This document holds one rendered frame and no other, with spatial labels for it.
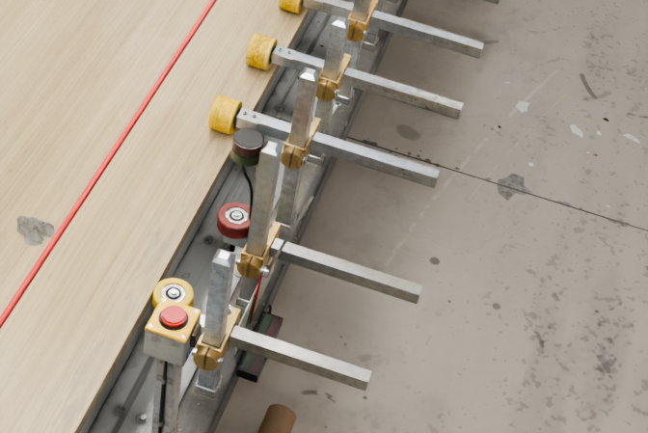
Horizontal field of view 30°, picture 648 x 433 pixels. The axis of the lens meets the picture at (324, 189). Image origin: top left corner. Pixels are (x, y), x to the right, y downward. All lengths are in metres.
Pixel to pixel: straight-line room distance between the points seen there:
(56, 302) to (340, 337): 1.33
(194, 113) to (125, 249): 0.45
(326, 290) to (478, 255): 0.53
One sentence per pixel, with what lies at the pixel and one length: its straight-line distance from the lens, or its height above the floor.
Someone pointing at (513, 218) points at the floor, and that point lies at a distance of 4.01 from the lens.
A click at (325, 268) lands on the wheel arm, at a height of 0.85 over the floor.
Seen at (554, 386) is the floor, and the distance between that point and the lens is 3.61.
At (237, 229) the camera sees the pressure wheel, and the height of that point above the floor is 0.91.
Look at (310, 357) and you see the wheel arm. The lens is 2.40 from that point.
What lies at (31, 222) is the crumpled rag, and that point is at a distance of 2.51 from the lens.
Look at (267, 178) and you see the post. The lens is 2.37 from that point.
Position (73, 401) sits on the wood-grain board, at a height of 0.90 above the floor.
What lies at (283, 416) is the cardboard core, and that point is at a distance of 3.25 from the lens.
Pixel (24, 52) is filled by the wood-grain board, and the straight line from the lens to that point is 2.93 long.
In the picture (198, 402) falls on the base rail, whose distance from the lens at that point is 2.50.
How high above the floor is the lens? 2.74
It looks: 44 degrees down
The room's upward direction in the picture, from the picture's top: 11 degrees clockwise
